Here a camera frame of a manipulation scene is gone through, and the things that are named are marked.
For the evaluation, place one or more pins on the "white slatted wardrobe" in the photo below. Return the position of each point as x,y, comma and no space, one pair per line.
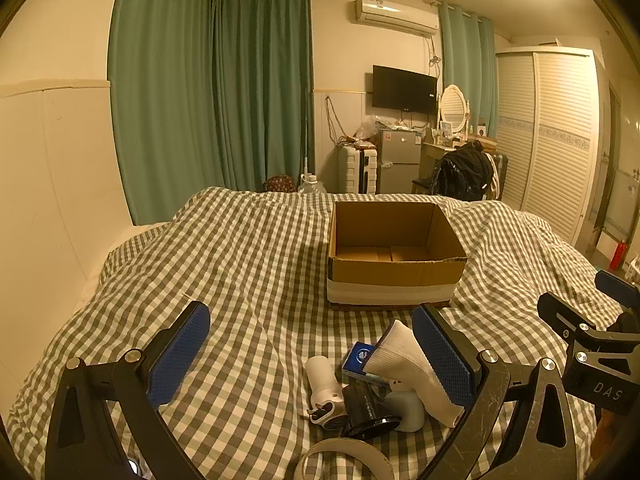
545,135

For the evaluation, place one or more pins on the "brown cardboard box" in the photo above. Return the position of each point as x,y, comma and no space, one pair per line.
395,272

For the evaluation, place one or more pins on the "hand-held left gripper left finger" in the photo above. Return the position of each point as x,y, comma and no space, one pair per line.
180,355

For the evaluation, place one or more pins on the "grey small fridge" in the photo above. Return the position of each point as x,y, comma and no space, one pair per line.
398,160

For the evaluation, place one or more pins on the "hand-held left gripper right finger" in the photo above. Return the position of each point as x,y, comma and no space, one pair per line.
442,360

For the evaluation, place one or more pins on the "white suitcase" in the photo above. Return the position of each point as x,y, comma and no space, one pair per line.
356,170

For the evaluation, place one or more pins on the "grey rounded plastic case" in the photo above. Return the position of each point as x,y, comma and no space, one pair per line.
405,407

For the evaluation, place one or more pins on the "black jacket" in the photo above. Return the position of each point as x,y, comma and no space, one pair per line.
462,172

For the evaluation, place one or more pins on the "white plastic bottle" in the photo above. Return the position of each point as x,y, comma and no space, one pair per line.
322,377

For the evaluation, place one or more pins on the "beige tape roll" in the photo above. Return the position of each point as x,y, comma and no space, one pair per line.
367,460

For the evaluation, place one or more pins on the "black wall television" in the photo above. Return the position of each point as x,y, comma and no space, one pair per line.
402,89

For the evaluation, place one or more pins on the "wooden dressing table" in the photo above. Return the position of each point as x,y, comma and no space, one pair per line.
430,155

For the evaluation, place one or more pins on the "clear plastic bag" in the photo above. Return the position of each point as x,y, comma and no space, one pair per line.
369,127

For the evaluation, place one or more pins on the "white sock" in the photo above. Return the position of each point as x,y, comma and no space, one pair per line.
400,355

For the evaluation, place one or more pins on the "clear water jug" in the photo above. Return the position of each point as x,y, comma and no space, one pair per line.
312,186

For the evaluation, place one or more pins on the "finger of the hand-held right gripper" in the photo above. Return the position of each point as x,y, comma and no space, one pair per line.
617,287
555,310

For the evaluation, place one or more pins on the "green curtain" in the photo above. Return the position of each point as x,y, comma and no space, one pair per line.
467,60
265,85
160,85

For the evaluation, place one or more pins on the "wooden chair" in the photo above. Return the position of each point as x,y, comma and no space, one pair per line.
500,170

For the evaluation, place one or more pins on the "white oval mirror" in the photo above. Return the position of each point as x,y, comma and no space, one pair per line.
453,102

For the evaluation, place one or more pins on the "blue tissue packet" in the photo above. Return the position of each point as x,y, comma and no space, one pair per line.
357,360

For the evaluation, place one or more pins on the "checkered blanket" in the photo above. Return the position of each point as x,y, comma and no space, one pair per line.
250,260

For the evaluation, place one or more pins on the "white picture frame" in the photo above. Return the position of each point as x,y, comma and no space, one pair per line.
446,127

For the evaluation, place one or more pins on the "brown patterned bag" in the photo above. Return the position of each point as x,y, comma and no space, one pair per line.
280,184

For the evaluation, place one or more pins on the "red fire extinguisher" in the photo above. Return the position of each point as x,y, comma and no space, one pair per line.
617,255

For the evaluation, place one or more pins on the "white air conditioner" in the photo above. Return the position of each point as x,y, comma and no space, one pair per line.
395,15

